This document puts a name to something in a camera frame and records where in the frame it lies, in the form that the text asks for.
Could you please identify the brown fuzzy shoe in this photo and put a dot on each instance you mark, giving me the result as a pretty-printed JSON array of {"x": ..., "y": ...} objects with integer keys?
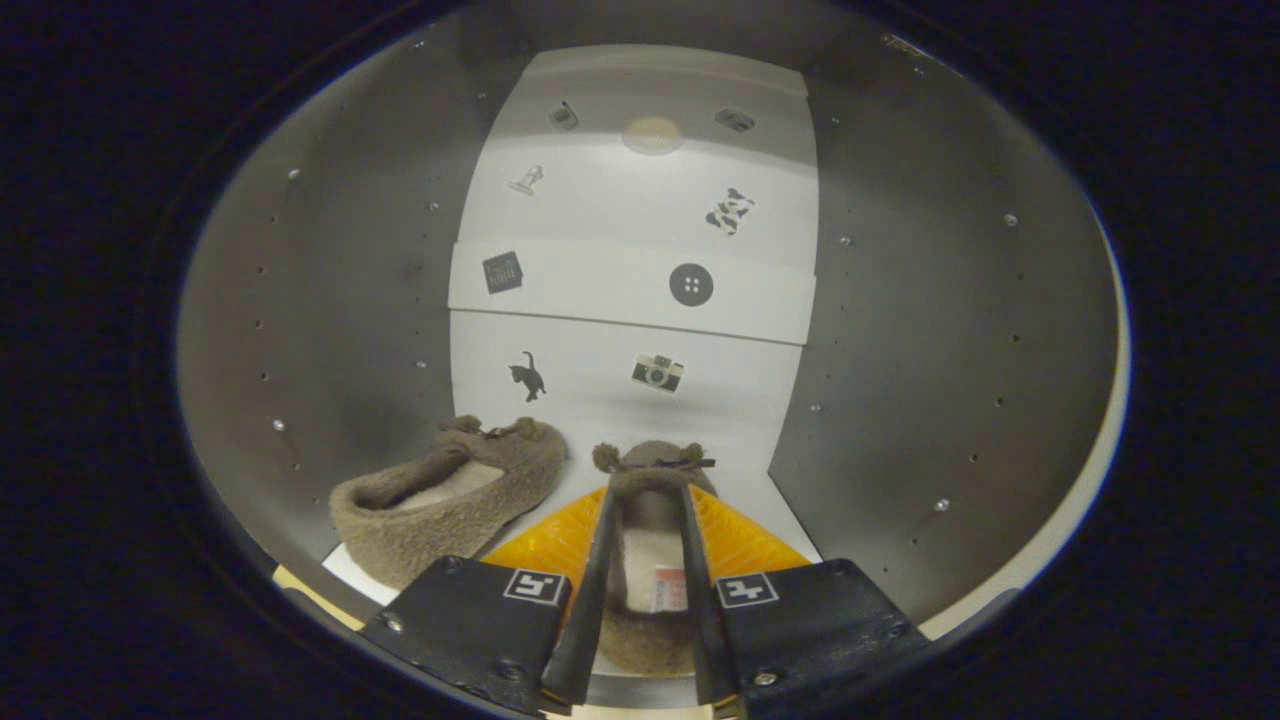
[
  {"x": 400, "y": 540},
  {"x": 650, "y": 565}
]

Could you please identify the grey shoe cabinet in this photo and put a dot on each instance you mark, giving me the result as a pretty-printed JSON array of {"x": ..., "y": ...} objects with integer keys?
[{"x": 900, "y": 350}]

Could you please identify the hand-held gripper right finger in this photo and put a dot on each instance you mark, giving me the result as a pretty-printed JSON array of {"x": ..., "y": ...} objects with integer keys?
[{"x": 705, "y": 620}]

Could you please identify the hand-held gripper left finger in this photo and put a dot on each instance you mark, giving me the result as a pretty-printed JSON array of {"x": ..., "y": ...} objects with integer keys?
[{"x": 585, "y": 620}]

